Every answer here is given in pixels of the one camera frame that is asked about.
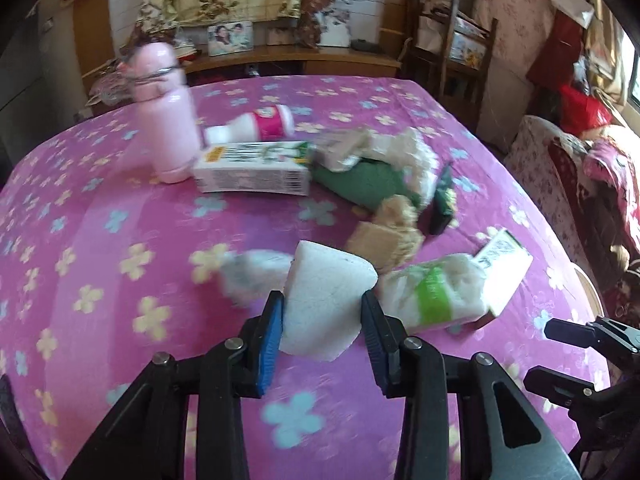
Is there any red bag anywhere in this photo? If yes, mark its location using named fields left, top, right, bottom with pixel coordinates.
left=557, top=85, right=613, bottom=133

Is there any floral covered sofa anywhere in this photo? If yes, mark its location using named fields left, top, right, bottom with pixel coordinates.
left=505, top=115, right=640, bottom=311

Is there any white green medicine box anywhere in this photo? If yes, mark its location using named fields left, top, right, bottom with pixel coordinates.
left=472, top=227, right=535, bottom=318

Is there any plastic package with green band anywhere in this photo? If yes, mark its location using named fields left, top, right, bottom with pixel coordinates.
left=377, top=252, right=493, bottom=333

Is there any dark wooden chair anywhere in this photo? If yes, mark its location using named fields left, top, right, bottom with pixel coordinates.
left=402, top=0, right=498, bottom=131

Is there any pink printed blanket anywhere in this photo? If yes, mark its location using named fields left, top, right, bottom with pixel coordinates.
left=582, top=137, right=640, bottom=261

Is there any wooden cabinet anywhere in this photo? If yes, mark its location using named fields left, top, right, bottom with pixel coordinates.
left=82, top=45, right=401, bottom=93

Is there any white foam piece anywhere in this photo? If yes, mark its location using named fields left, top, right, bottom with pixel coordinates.
left=278, top=240, right=379, bottom=363

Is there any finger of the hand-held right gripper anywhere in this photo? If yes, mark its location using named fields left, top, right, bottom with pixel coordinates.
left=544, top=316, right=640, bottom=361
left=524, top=366, right=601, bottom=413

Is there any small white bottle pink label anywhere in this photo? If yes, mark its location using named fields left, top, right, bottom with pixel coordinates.
left=202, top=104, right=296, bottom=148

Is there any pink bottle with wire clasp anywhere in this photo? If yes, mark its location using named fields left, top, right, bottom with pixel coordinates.
left=131, top=42, right=201, bottom=184

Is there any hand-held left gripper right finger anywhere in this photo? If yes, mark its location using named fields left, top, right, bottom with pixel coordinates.
left=361, top=290, right=583, bottom=480

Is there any white bag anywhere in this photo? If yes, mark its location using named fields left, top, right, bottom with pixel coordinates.
left=320, top=0, right=351, bottom=48

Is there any cream round bin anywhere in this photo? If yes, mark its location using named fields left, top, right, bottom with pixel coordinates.
left=572, top=265, right=606, bottom=317

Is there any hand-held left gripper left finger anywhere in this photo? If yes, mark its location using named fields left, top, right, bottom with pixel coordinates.
left=62, top=290, right=286, bottom=480

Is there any small brown paper wad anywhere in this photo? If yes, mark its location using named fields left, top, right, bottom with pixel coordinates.
left=372, top=195, right=421, bottom=228

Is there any black packet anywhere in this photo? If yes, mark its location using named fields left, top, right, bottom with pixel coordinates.
left=427, top=162, right=458, bottom=236

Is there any long white green carton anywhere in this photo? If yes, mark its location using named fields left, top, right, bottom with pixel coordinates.
left=192, top=140, right=316, bottom=196

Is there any white tissue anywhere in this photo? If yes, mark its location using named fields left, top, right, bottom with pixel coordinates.
left=217, top=249, right=296, bottom=308

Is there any pink floral bedsheet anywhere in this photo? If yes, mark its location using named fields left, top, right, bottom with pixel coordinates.
left=0, top=75, right=613, bottom=480

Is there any crumpled white paper wad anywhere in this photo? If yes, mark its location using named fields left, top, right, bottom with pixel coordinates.
left=370, top=127, right=441, bottom=206

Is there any green knitted toy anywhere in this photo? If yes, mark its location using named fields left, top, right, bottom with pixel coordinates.
left=312, top=157, right=421, bottom=211

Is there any framed photo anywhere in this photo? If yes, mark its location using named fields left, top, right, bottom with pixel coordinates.
left=206, top=21, right=253, bottom=57

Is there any dark red hanging garment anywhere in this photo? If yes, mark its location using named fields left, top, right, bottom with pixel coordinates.
left=527, top=10, right=586, bottom=88

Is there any crumpled beige paper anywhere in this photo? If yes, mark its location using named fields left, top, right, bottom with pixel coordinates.
left=312, top=127, right=381, bottom=171

